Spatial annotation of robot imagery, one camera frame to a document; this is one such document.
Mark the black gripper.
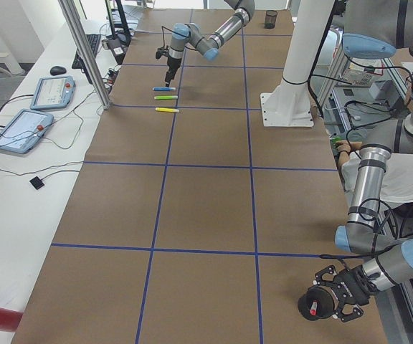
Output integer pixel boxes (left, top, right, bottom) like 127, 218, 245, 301
165, 56, 181, 87
314, 264, 377, 322

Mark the blue marker pen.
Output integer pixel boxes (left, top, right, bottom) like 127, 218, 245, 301
152, 87, 176, 92

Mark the red marker pen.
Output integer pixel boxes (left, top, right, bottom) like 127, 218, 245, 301
310, 300, 318, 316

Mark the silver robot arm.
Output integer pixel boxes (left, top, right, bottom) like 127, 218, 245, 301
156, 0, 255, 87
298, 1, 413, 322

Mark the green marker pen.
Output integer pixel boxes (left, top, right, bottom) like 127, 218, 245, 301
153, 95, 179, 100

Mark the near black mesh cup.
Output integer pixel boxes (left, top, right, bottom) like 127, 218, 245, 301
298, 287, 334, 321

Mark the black mesh cup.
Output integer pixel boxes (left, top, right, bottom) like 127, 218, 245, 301
264, 10, 278, 29
298, 287, 334, 321

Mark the yellow marker pen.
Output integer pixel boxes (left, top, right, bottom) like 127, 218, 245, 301
155, 107, 180, 113

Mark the black keyboard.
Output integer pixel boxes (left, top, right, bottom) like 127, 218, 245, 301
71, 33, 102, 71

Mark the black computer mouse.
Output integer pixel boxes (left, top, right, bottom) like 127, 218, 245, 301
49, 65, 67, 76

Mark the far teach pendant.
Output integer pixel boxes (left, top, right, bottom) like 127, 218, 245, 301
30, 75, 75, 110

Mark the teach pendant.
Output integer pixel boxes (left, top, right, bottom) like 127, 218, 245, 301
0, 109, 54, 154
30, 75, 75, 110

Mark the far black mesh cup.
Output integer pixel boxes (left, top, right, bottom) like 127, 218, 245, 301
264, 10, 278, 29

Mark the person in white shirt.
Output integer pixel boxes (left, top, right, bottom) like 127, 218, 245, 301
335, 140, 413, 208

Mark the near teach pendant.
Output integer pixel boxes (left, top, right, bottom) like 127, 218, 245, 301
0, 109, 54, 154

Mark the small black sensor box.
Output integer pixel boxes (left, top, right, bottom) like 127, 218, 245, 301
29, 176, 44, 190

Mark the aluminium frame post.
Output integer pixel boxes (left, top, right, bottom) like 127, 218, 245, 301
58, 0, 110, 110

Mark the white camera stand column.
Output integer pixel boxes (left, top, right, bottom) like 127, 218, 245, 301
260, 0, 335, 128

